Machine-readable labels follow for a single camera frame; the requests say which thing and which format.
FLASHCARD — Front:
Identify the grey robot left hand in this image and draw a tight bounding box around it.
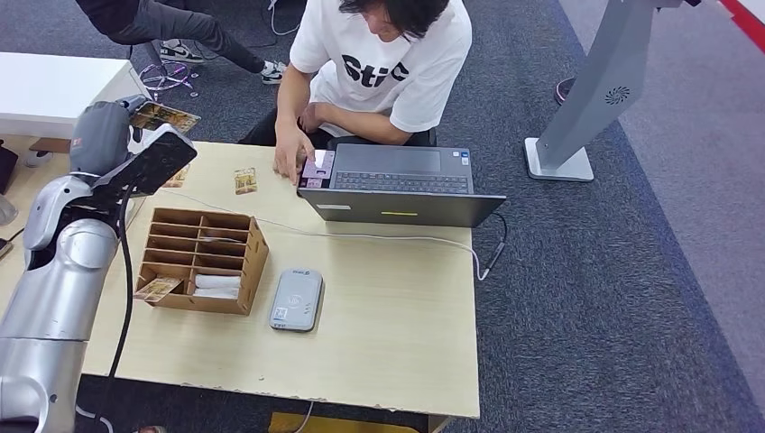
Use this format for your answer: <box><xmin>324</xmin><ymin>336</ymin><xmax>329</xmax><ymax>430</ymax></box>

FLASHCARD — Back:
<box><xmin>69</xmin><ymin>95</ymin><xmax>149</xmax><ymax>180</ymax></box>

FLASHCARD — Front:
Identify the person's left hand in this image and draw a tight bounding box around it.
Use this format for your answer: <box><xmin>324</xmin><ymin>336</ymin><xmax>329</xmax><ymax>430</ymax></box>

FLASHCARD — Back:
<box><xmin>297</xmin><ymin>101</ymin><xmax>327</xmax><ymax>134</ymax></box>

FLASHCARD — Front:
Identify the person's right hand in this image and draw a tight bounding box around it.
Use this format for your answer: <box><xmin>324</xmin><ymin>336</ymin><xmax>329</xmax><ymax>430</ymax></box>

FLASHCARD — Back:
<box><xmin>273</xmin><ymin>122</ymin><xmax>316</xmax><ymax>187</ymax></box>

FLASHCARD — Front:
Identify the person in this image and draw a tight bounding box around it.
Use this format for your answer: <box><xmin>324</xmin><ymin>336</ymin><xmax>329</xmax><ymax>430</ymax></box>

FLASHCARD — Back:
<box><xmin>74</xmin><ymin>0</ymin><xmax>287</xmax><ymax>86</ymax></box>
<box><xmin>238</xmin><ymin>0</ymin><xmax>474</xmax><ymax>187</ymax></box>

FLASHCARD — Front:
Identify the grey card reader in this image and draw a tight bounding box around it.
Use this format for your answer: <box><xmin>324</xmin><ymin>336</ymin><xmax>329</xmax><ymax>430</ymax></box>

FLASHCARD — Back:
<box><xmin>269</xmin><ymin>268</ymin><xmax>325</xmax><ymax>334</ymax></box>

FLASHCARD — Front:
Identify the black smartphone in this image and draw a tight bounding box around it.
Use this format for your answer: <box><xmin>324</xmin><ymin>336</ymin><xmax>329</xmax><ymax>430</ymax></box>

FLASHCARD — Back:
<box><xmin>299</xmin><ymin>149</ymin><xmax>337</xmax><ymax>191</ymax></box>

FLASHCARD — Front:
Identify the wooden block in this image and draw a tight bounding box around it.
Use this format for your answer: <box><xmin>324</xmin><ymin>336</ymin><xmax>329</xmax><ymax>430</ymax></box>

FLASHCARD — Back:
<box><xmin>28</xmin><ymin>137</ymin><xmax>73</xmax><ymax>155</ymax></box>

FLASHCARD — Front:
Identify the white cabinet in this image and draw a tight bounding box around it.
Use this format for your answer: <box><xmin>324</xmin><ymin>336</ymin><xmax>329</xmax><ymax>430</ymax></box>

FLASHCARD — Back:
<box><xmin>0</xmin><ymin>51</ymin><xmax>151</xmax><ymax>142</ymax></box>

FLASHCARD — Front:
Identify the chrome chair base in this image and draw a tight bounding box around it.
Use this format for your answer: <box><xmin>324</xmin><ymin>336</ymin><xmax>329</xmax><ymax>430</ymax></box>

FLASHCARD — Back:
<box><xmin>138</xmin><ymin>60</ymin><xmax>200</xmax><ymax>100</ymax></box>

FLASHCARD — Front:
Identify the black object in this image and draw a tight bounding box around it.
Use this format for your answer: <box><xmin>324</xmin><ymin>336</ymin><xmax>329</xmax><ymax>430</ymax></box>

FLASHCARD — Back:
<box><xmin>0</xmin><ymin>140</ymin><xmax>19</xmax><ymax>196</ymax></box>

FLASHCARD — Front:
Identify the cardboard organizer box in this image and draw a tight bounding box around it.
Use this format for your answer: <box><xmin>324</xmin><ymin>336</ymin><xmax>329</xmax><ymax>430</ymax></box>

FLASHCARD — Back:
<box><xmin>135</xmin><ymin>207</ymin><xmax>270</xmax><ymax>317</ymax></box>

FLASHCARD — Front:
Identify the grey laptop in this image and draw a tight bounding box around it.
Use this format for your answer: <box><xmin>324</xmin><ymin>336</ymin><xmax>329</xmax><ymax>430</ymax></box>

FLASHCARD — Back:
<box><xmin>297</xmin><ymin>143</ymin><xmax>508</xmax><ymax>229</ymax></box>

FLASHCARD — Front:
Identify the white paper roll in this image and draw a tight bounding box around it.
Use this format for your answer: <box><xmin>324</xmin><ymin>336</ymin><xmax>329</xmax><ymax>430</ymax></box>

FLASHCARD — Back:
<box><xmin>194</xmin><ymin>273</ymin><xmax>242</xmax><ymax>291</ymax></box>

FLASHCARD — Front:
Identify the black adapter dongle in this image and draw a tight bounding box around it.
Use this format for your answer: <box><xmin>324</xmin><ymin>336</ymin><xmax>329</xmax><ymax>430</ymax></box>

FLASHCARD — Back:
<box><xmin>481</xmin><ymin>212</ymin><xmax>509</xmax><ymax>281</ymax></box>

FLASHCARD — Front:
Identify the dark round disc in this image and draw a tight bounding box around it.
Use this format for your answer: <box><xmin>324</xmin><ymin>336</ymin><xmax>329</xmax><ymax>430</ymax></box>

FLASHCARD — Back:
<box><xmin>554</xmin><ymin>76</ymin><xmax>578</xmax><ymax>107</ymax></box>

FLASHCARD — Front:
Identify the yellow box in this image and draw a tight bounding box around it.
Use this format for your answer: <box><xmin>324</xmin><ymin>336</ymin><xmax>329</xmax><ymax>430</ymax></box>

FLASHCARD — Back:
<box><xmin>269</xmin><ymin>410</ymin><xmax>419</xmax><ymax>433</ymax></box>

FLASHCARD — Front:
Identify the grey kiosk stand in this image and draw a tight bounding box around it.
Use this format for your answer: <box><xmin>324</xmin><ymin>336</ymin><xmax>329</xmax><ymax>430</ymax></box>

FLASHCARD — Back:
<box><xmin>523</xmin><ymin>0</ymin><xmax>704</xmax><ymax>183</ymax></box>

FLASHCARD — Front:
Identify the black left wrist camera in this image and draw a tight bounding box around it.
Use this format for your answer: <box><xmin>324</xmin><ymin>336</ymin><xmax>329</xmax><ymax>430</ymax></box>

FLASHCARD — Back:
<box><xmin>89</xmin><ymin>124</ymin><xmax>199</xmax><ymax>199</ymax></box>

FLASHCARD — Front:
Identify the thin white cord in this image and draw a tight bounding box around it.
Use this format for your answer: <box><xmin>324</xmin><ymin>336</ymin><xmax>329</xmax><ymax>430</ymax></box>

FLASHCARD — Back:
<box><xmin>267</xmin><ymin>0</ymin><xmax>303</xmax><ymax>37</ymax></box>

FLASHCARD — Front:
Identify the long white cable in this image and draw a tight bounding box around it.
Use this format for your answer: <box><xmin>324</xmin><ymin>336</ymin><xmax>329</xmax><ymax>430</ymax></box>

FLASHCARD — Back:
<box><xmin>158</xmin><ymin>188</ymin><xmax>488</xmax><ymax>282</ymax></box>

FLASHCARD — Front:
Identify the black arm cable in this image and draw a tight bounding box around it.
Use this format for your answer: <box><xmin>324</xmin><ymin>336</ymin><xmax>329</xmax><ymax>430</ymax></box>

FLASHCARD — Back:
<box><xmin>106</xmin><ymin>183</ymin><xmax>136</xmax><ymax>383</ymax></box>

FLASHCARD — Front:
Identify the white hanging cable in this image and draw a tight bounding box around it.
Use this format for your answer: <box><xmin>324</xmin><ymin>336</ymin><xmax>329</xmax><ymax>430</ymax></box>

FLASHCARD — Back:
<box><xmin>292</xmin><ymin>400</ymin><xmax>316</xmax><ymax>433</ymax></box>

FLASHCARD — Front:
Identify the white power strip cord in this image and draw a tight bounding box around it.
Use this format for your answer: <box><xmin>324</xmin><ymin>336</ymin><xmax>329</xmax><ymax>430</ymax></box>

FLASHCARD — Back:
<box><xmin>74</xmin><ymin>405</ymin><xmax>115</xmax><ymax>433</ymax></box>

